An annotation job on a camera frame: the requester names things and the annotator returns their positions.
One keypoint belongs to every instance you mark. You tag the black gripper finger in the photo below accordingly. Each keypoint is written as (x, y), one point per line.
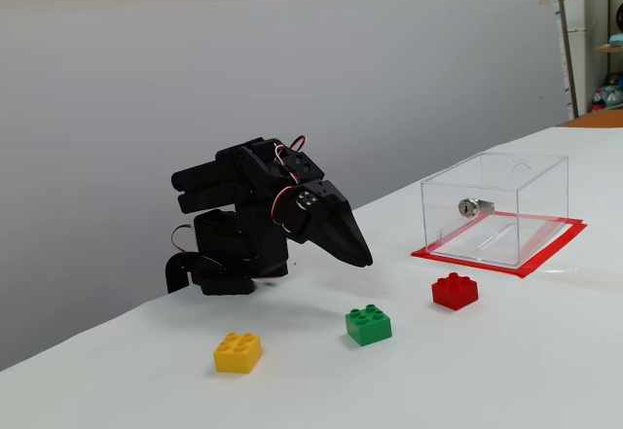
(336, 249)
(353, 234)

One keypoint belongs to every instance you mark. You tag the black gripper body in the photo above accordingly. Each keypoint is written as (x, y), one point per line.
(327, 222)

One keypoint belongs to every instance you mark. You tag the yellow lego brick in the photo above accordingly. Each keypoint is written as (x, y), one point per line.
(237, 353)

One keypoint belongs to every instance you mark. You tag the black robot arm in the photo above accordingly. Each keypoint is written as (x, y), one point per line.
(253, 234)

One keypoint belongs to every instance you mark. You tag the green lego brick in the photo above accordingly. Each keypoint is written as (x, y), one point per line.
(368, 327)

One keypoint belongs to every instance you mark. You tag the transparent acrylic box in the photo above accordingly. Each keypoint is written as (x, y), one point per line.
(438, 225)

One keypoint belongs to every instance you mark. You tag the red lego brick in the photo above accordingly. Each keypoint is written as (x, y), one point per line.
(455, 293)

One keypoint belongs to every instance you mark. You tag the silver cam lock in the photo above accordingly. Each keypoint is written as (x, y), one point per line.
(469, 207)

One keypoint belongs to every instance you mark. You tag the brown wooden table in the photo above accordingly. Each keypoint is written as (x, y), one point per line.
(598, 118)

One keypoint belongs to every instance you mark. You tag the red cola bottle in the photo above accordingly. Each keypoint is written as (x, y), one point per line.
(597, 102)

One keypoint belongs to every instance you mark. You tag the green plastic bottle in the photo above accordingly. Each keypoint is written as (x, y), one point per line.
(614, 94)

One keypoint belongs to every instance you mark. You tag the wooden shelf board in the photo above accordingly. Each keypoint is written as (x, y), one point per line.
(611, 49)

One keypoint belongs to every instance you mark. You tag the teal bowl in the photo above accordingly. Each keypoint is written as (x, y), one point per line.
(616, 40)

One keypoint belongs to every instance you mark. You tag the red tape frame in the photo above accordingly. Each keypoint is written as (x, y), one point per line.
(555, 249)

